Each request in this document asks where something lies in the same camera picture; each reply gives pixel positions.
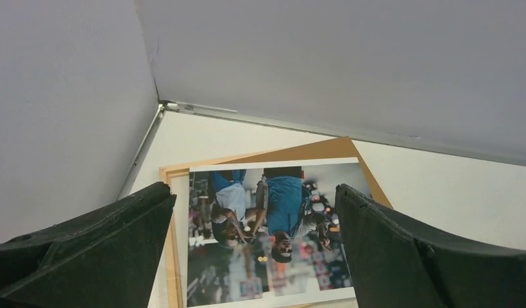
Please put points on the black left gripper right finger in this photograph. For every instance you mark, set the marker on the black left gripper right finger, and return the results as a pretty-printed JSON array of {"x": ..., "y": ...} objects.
[{"x": 398, "y": 261}]

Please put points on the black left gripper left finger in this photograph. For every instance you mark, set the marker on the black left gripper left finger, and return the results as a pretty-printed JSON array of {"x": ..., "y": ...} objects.
[{"x": 105, "y": 258}]

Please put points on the light wooden picture frame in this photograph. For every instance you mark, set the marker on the light wooden picture frame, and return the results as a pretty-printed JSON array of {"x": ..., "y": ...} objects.
[{"x": 172, "y": 254}]

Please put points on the colour printed photo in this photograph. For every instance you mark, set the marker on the colour printed photo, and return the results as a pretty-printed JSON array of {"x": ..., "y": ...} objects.
[{"x": 268, "y": 234}]

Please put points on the brown frame backing board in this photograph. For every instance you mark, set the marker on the brown frame backing board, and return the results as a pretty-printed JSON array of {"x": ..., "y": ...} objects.
[{"x": 341, "y": 147}]

